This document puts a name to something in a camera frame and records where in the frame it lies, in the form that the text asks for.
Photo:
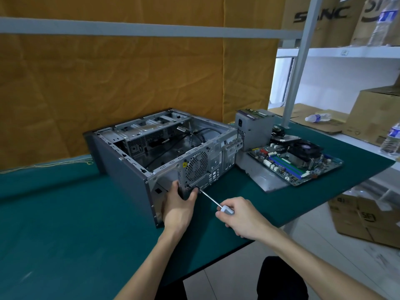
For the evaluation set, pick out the person's right forearm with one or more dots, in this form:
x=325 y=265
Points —
x=306 y=259

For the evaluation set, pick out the person's left thumb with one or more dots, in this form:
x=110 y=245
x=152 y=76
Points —
x=194 y=195

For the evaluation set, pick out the person's left forearm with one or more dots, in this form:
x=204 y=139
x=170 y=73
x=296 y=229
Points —
x=150 y=262

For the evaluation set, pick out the person's right fingers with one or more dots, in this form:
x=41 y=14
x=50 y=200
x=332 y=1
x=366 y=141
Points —
x=232 y=203

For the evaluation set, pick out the cardboard box with round logo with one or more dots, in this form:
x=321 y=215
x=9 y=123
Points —
x=362 y=21

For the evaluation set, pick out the white storage shelf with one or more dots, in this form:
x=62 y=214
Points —
x=359 y=52

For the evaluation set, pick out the large plain cardboard box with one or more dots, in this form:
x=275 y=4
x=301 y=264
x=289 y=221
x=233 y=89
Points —
x=372 y=118

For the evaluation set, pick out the person's right hand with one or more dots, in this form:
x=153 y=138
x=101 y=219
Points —
x=247 y=217

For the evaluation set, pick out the person's black trouser leg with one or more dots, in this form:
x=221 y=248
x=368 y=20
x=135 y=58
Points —
x=281 y=281

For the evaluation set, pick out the person's left hand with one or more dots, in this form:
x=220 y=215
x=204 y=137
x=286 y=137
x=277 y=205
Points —
x=176 y=212

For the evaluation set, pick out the grey power supply unit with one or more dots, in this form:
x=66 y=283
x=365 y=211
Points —
x=254 y=128

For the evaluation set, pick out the green computer motherboard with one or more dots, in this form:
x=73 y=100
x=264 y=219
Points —
x=281 y=162

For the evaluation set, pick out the flat cardboard sheet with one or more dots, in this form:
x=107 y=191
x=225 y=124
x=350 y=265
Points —
x=328 y=124

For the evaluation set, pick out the green work mat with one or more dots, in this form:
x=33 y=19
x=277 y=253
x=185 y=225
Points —
x=62 y=231

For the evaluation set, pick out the taped cardboard box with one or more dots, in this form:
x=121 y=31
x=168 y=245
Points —
x=362 y=221

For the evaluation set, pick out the grey computer case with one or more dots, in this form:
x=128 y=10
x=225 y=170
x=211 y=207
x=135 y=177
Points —
x=125 y=165

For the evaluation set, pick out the cardboard box with black lettering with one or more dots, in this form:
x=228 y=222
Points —
x=312 y=18

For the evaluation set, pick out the grey horizontal frame bar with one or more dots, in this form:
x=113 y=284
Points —
x=156 y=28

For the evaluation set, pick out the clear water bottle blue label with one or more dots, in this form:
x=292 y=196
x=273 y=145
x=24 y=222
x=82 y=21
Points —
x=381 y=24
x=392 y=140
x=318 y=117

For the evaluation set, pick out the grey upright frame post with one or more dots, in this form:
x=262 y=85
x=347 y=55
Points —
x=298 y=65

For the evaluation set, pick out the black processor cooler fan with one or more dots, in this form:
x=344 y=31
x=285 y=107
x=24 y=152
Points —
x=304 y=153

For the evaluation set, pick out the orange fabric curtain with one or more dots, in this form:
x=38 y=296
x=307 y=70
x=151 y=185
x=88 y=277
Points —
x=125 y=84

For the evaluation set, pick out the grey metal case side panel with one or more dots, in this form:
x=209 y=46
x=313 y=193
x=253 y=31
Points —
x=265 y=179

